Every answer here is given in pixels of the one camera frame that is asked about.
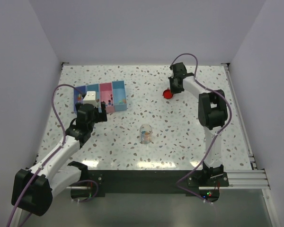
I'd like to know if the red jar lid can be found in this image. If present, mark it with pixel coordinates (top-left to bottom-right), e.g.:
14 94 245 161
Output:
162 89 173 99

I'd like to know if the pink candy bin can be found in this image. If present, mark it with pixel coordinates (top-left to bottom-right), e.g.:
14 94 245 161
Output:
99 82 115 113

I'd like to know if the clear plastic jar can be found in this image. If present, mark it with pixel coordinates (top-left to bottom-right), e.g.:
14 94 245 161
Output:
139 124 152 144

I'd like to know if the purple candy bin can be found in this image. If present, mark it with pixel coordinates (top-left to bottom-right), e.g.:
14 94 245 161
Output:
73 85 87 112

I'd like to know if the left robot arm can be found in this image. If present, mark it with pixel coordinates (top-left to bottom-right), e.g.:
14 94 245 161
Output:
11 102 107 216

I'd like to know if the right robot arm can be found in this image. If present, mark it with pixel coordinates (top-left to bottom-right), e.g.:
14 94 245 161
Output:
169 62 232 186

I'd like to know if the blue end candy bin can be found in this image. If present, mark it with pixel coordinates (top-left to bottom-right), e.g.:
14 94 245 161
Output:
112 80 127 112

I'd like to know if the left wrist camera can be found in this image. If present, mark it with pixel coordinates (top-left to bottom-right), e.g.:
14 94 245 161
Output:
82 91 98 107

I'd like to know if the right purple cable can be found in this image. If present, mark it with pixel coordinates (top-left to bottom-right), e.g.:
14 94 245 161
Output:
171 53 232 199

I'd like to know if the purple cable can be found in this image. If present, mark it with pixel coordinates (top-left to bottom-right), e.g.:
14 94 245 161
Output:
6 84 100 227
171 53 232 199

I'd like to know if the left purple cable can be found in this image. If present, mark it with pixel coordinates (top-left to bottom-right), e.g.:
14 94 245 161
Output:
6 84 100 227

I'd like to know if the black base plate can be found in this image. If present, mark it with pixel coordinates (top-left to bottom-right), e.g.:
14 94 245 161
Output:
71 170 230 202

